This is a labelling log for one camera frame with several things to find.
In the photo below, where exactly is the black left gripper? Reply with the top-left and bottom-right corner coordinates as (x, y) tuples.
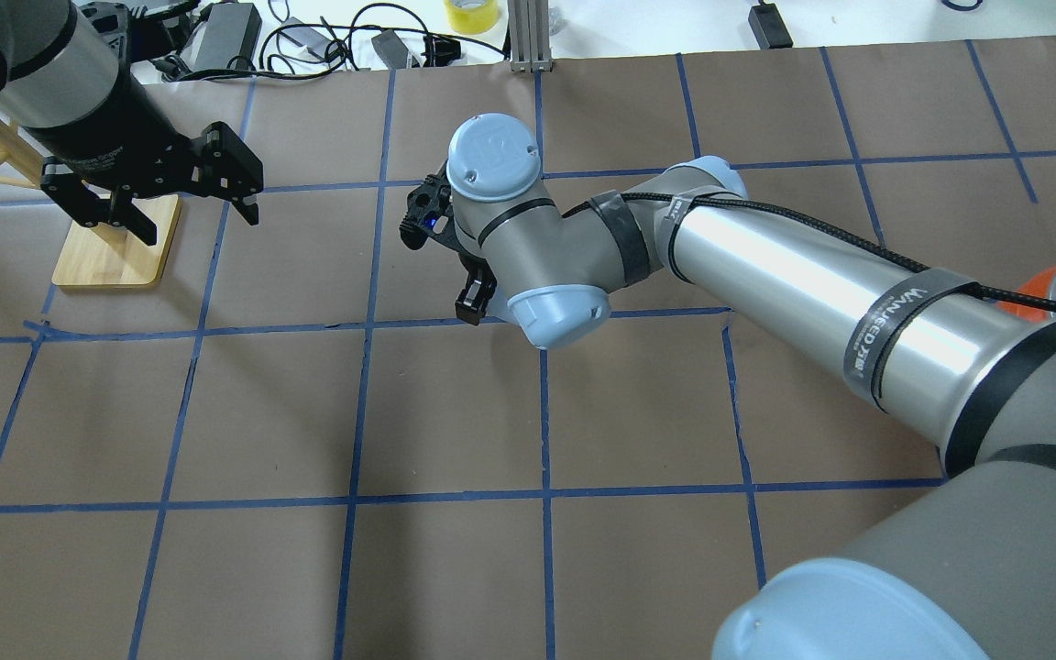
(40, 128), (265, 247)

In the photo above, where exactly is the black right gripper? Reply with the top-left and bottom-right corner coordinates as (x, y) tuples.
(400, 164), (496, 325)

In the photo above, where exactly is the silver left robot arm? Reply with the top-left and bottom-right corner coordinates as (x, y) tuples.
(0, 1), (264, 246)

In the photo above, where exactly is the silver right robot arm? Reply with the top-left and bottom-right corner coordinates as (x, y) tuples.
(400, 113), (1056, 659)

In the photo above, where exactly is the wooden cup rack stand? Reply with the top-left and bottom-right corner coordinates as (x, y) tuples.
(0, 118), (182, 290)

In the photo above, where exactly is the orange cup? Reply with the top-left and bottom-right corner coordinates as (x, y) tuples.
(1013, 266), (1056, 323)

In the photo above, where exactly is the black power adapter brick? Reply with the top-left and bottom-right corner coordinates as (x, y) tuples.
(190, 3), (261, 72)

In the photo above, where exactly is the yellow tape roll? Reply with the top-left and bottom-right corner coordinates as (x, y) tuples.
(444, 0), (501, 35)

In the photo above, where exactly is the small black adapter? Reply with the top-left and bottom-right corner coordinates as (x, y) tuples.
(747, 1), (795, 50)

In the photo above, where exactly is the aluminium frame post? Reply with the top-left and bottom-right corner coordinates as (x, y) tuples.
(507, 0), (554, 72)

